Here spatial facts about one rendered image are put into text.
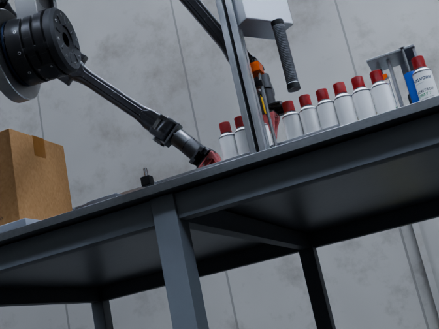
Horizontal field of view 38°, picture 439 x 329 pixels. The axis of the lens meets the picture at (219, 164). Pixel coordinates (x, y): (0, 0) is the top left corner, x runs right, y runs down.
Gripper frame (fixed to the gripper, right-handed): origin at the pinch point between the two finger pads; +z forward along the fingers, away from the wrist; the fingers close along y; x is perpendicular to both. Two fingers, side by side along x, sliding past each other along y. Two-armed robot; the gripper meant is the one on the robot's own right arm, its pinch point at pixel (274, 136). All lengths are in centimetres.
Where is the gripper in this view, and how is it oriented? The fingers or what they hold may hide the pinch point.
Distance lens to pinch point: 190.8
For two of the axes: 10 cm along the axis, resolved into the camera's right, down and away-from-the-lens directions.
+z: 2.1, 9.4, -2.6
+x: -3.7, -1.7, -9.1
